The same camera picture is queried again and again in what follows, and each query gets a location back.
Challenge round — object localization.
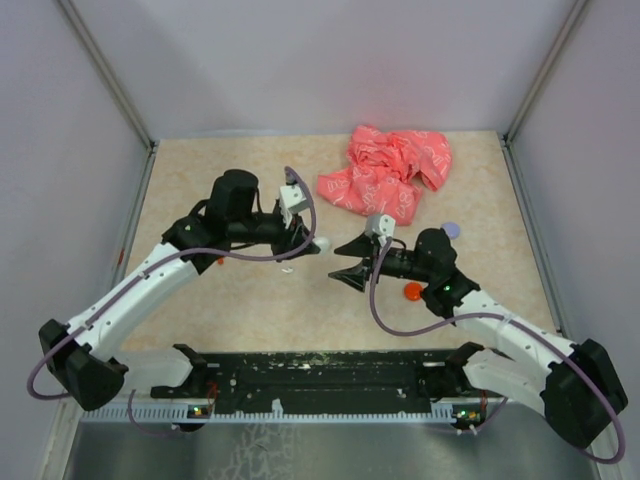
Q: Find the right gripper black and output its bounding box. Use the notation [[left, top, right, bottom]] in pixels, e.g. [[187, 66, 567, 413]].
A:
[[329, 232, 434, 291]]

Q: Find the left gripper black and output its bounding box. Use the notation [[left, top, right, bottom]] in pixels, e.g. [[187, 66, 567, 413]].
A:
[[230, 208, 321, 263]]

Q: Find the white earbud charging case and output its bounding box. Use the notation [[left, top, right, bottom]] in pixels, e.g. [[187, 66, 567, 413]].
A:
[[312, 236, 332, 254]]

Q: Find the purple earbud charging case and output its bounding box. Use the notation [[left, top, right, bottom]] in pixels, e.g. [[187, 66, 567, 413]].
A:
[[441, 222, 461, 239]]

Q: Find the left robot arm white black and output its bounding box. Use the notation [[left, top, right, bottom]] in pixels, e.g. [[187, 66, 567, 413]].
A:
[[27, 168, 330, 411]]

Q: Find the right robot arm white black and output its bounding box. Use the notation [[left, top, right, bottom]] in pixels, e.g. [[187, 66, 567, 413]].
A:
[[329, 228, 628, 449]]

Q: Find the orange earbud charging case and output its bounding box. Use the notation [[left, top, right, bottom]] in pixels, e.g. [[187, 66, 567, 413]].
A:
[[403, 282, 424, 302]]

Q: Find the crumpled pink printed cloth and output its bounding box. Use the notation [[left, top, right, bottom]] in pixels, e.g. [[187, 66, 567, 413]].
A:
[[316, 125, 453, 226]]

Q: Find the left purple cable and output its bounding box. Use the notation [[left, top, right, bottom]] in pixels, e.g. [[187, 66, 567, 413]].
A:
[[26, 165, 318, 400]]

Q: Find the purple cable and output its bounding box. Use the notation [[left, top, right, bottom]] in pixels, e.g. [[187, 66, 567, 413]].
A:
[[26, 165, 318, 400], [368, 237, 627, 464]]

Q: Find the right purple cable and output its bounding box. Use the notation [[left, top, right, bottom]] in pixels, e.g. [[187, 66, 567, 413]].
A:
[[368, 237, 627, 464]]

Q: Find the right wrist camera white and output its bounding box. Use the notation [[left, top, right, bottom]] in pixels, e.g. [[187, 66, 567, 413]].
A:
[[364, 213, 396, 247]]

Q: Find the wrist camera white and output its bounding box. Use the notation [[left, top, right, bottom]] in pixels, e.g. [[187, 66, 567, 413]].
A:
[[364, 213, 396, 247], [278, 184, 310, 228]]

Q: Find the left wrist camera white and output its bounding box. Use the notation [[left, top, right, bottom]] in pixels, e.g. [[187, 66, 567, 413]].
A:
[[278, 184, 310, 228]]

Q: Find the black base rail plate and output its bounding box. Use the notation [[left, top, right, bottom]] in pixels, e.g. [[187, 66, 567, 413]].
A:
[[151, 349, 479, 415]]

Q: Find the white slotted cable duct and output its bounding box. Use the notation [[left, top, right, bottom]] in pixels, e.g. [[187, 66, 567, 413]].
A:
[[79, 402, 491, 422]]

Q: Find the right aluminium frame post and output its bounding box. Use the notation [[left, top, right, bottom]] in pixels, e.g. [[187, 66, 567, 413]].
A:
[[501, 0, 589, 146]]

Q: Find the aluminium frame post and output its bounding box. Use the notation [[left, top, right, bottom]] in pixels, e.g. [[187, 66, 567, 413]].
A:
[[501, 0, 589, 146], [55, 0, 157, 150]]

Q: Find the left aluminium frame post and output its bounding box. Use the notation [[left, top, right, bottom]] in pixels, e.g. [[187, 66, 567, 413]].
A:
[[55, 0, 157, 150]]

